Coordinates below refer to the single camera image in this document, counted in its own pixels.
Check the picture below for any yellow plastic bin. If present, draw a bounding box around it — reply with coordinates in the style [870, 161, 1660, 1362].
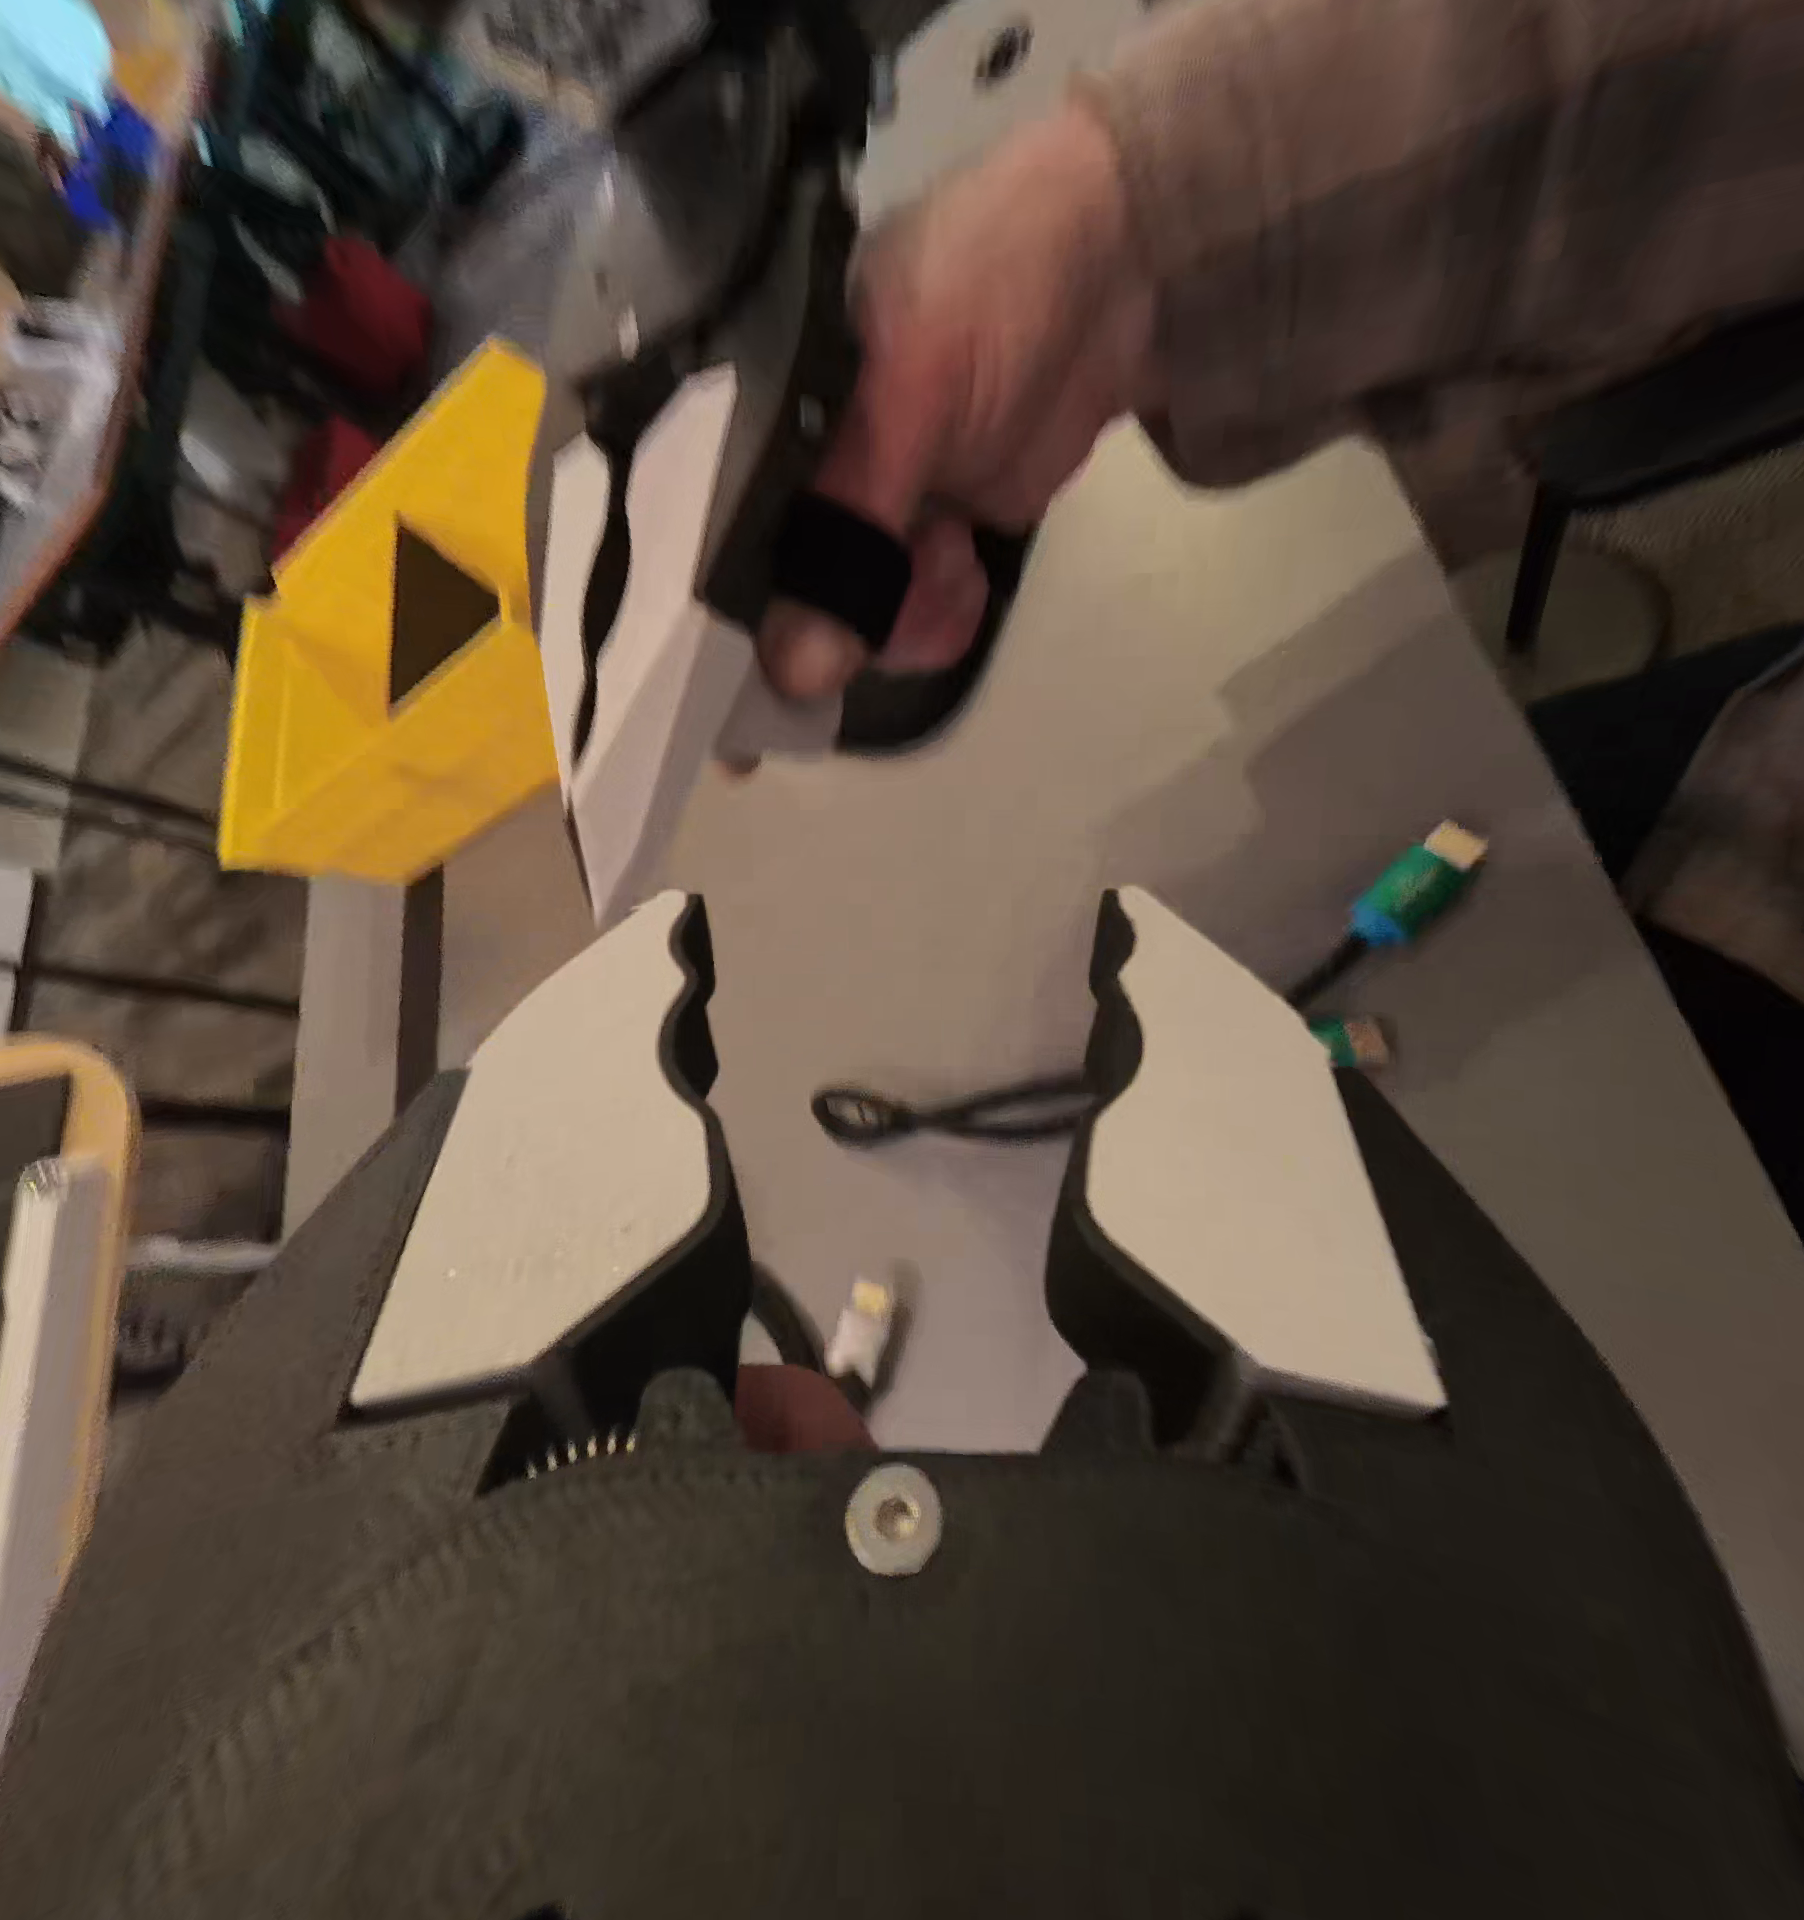
[218, 337, 568, 884]

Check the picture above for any thin black cable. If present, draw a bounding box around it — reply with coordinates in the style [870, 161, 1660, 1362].
[744, 1267, 906, 1414]

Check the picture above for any person's right forearm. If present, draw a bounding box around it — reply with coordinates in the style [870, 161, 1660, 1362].
[1082, 0, 1804, 489]

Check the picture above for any long grey desk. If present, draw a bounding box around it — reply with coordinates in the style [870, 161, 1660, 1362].
[0, 0, 210, 664]

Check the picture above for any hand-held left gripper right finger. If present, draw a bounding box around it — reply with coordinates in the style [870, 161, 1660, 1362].
[1044, 885, 1451, 1452]

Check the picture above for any person's right hand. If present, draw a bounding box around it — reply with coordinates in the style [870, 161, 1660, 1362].
[757, 101, 1161, 704]

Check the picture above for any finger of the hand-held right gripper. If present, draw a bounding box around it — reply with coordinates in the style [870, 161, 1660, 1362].
[569, 368, 766, 925]
[538, 435, 633, 790]

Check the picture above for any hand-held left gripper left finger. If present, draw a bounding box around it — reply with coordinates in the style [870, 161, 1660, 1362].
[348, 888, 754, 1442]

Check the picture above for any black braided hdmi cable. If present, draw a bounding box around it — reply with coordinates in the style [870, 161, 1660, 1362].
[813, 821, 1493, 1151]

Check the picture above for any person's left hand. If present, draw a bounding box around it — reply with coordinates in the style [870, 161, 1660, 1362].
[733, 1365, 877, 1454]

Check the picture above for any white plastic bar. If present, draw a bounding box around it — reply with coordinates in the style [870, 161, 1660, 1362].
[0, 1155, 118, 1824]

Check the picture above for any red storage bin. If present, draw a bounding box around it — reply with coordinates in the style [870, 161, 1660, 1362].
[272, 420, 382, 545]
[279, 239, 433, 395]

